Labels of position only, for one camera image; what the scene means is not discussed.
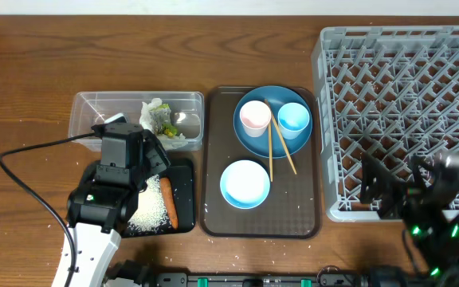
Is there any light blue cup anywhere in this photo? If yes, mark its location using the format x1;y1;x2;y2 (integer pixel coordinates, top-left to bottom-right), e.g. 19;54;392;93
278;103;311;140

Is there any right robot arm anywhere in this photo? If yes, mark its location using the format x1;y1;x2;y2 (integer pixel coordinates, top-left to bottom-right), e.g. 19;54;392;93
360;153;459;286

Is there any wooden chopstick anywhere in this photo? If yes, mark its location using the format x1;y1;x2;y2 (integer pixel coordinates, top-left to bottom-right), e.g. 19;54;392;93
268;122;273;182
264;99;297;175

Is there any grey dishwasher rack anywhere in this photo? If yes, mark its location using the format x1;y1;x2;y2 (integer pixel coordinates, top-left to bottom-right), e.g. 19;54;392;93
311;26;459;222

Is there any light blue bowl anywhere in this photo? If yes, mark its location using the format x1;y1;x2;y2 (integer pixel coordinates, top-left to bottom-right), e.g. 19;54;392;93
219;159;271;210

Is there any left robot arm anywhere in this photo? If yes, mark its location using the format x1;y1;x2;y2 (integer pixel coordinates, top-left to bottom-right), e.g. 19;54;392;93
53;123;171;286

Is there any green and silver wrapper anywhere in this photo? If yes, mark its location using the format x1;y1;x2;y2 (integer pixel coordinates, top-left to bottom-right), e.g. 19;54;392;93
151;104;178;138

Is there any pink cup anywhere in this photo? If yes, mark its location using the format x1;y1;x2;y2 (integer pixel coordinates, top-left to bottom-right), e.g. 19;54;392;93
239;100;272;138

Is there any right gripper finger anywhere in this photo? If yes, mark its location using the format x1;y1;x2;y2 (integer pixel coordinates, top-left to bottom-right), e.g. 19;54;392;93
359;153;395;218
408;155;434;179

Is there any left black cable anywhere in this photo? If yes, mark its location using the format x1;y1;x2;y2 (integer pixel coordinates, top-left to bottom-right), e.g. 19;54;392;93
0;133;103;287

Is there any orange carrot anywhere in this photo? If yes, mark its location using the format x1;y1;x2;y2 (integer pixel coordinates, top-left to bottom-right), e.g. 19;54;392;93
159;177;179;230

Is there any white rice pile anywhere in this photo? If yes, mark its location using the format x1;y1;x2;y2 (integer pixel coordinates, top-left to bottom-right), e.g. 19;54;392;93
128;175;169;235

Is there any black tray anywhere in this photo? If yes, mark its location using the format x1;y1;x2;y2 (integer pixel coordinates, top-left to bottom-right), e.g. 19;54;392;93
79;157;196;242

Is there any white paper napkin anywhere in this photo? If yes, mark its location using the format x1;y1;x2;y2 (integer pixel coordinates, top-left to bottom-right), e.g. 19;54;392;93
139;98;187;151

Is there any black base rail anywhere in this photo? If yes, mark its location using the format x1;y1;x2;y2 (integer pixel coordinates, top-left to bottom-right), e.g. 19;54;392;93
105;261;374;287

